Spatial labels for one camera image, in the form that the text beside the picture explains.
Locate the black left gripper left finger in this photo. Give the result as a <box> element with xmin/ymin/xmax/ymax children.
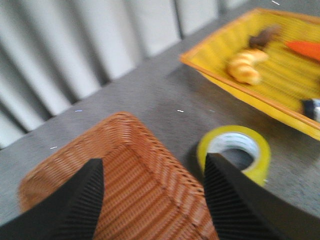
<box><xmin>0</xmin><ymin>158</ymin><xmax>104</xmax><ymax>240</ymax></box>

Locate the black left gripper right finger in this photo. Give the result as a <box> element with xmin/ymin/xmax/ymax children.
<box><xmin>204</xmin><ymin>153</ymin><xmax>320</xmax><ymax>240</ymax></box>

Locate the yellow tape roll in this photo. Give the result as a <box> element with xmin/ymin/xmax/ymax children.
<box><xmin>196</xmin><ymin>125</ymin><xmax>271</xmax><ymax>187</ymax></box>

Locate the brown wicker basket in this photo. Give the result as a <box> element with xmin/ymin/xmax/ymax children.
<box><xmin>18</xmin><ymin>112</ymin><xmax>218</xmax><ymax>240</ymax></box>

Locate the black and white bottle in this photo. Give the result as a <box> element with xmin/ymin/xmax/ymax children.
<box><xmin>301</xmin><ymin>98</ymin><xmax>320</xmax><ymax>123</ymax></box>

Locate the yellow woven basket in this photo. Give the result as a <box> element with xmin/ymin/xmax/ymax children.
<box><xmin>180</xmin><ymin>8</ymin><xmax>320</xmax><ymax>140</ymax></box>

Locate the toy croissant bread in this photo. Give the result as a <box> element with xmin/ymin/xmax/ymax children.
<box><xmin>227</xmin><ymin>49</ymin><xmax>269</xmax><ymax>85</ymax></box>

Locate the grey pleated curtain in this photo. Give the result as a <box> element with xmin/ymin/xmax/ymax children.
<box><xmin>0</xmin><ymin>0</ymin><xmax>242</xmax><ymax>148</ymax></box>

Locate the brown toy bison figure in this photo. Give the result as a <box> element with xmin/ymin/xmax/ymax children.
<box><xmin>248</xmin><ymin>24</ymin><xmax>282</xmax><ymax>50</ymax></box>

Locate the orange toy carrot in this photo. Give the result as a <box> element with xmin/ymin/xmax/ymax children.
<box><xmin>285</xmin><ymin>40</ymin><xmax>320</xmax><ymax>61</ymax></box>

